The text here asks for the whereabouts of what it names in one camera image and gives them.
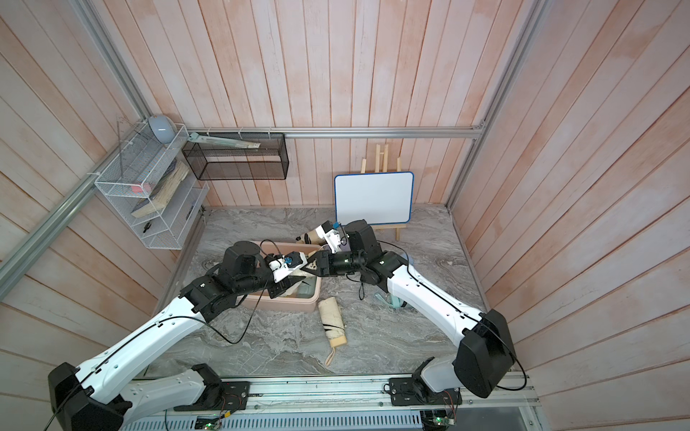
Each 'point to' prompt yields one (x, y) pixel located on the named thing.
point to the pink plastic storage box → (263, 303)
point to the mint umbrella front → (306, 288)
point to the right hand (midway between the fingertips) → (304, 267)
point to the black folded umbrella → (361, 281)
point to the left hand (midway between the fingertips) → (296, 270)
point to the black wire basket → (222, 162)
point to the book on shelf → (168, 185)
